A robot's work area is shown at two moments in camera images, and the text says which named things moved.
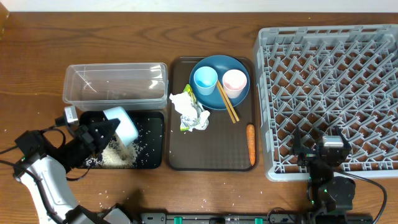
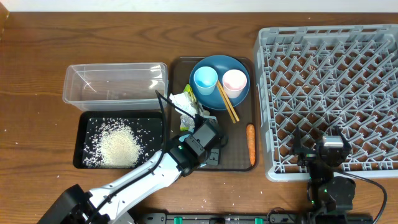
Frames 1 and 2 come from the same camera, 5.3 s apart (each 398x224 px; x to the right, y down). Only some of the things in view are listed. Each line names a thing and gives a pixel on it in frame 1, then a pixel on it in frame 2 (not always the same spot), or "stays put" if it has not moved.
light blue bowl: (126, 129) → (182, 138)
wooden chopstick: (228, 102) stays put
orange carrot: (250, 131) stays put
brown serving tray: (223, 145) stays put
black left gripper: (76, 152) → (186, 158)
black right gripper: (307, 155) stays put
